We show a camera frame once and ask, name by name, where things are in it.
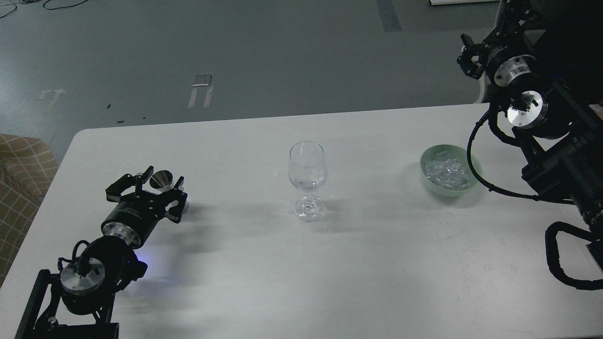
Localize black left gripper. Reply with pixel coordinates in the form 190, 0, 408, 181
101, 166, 188, 249

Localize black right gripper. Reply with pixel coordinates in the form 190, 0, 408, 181
456, 28, 536, 87

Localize steel double jigger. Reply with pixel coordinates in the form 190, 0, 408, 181
148, 170, 190, 214

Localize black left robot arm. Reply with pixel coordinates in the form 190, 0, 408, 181
15, 167, 189, 339

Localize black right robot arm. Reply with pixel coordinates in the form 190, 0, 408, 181
457, 29, 602, 291

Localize clear ice cubes pile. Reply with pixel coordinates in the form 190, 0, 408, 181
422, 157, 472, 191

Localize clear wine glass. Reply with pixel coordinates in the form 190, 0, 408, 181
288, 141, 327, 222

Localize white office chair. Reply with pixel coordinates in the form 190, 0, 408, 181
474, 71, 498, 104

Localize green bowl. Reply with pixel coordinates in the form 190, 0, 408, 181
419, 144, 483, 198

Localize grey tape strips on floor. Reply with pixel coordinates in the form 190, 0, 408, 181
187, 73, 214, 109

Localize black floor cable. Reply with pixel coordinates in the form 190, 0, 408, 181
0, 0, 89, 19

